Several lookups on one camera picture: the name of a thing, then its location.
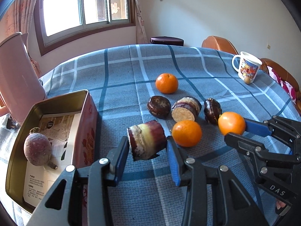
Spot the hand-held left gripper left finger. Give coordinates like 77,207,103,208
26,136,130,226

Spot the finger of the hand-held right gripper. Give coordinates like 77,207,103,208
244,115,301,149
224,132,301,171

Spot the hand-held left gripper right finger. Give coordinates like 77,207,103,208
166,136,270,226

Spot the orange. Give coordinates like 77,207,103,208
218,112,246,136
155,73,179,94
172,120,203,147

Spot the pale purple sugarcane piece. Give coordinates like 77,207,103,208
127,120,168,162

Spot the red metal tin box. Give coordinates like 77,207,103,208
5,89,99,215

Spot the dark purple sugarcane piece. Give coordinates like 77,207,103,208
171,96,202,122

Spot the person's right hand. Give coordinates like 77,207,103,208
275,199,291,211

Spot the dark brown water chestnut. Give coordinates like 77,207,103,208
147,96,171,119
203,98,221,125

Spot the pink floral cushion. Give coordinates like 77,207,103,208
267,66,298,104

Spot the white cartoon print mug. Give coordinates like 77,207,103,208
232,51,262,83

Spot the orange leather sofa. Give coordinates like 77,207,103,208
260,58,301,116

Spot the printed paper leaflet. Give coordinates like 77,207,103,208
23,113,81,208

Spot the purple passion fruit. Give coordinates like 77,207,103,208
24,132,58,169

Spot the orange leather armchair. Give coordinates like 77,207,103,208
201,36,239,55

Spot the black power plug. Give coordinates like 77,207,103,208
7,115,18,130

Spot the dark purple round stool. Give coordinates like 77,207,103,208
150,36,184,47

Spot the pink electric kettle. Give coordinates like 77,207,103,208
0,32,47,125

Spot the pale tied curtain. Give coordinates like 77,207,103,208
132,0,150,45

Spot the brown framed window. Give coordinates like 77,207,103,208
35,0,137,56

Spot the pink patterned curtain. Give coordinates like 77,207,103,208
0,0,43,76

